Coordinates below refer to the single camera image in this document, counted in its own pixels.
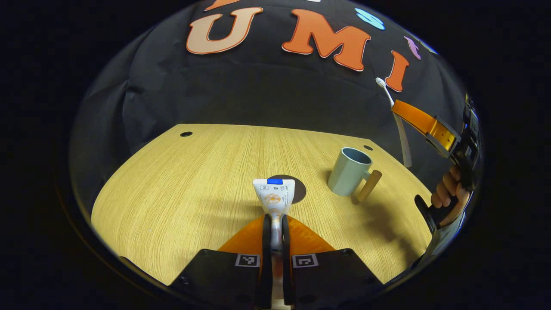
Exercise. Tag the white toothbrush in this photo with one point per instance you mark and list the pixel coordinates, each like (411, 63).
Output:
(403, 146)

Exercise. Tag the dark brown round coaster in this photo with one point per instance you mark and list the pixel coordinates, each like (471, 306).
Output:
(300, 191)

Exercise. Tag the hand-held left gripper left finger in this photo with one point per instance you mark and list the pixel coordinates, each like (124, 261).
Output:
(224, 280)

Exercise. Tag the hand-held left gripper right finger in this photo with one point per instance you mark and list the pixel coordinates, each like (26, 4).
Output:
(331, 280)

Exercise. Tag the white toothpaste tube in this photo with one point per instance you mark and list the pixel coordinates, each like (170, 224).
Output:
(273, 198)

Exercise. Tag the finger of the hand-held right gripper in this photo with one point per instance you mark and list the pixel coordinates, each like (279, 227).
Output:
(424, 122)

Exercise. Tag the black backdrop cloth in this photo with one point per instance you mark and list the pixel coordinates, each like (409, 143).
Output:
(267, 90)

